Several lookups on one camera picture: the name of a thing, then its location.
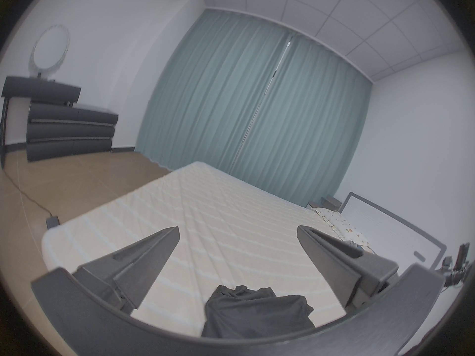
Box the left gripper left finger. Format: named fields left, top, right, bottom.
left=76, top=226, right=181, bottom=310

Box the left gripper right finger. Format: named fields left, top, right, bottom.
left=296, top=225, right=399, bottom=309

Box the black T-shirt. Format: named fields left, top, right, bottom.
left=200, top=285, right=316, bottom=338

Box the white printed pillow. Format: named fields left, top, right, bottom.
left=313, top=207, right=372, bottom=247

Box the grey bedside table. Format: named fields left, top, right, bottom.
left=307, top=195, right=343, bottom=212

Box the bed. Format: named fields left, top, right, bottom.
left=41, top=161, right=448, bottom=338

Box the blue-green curtain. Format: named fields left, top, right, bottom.
left=134, top=9, right=373, bottom=208

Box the black dressing table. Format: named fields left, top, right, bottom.
left=0, top=76, right=82, bottom=168

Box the round white-framed mirror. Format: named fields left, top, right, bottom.
left=29, top=24, right=71, bottom=79

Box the black cable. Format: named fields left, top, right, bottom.
left=4, top=167, right=61, bottom=230

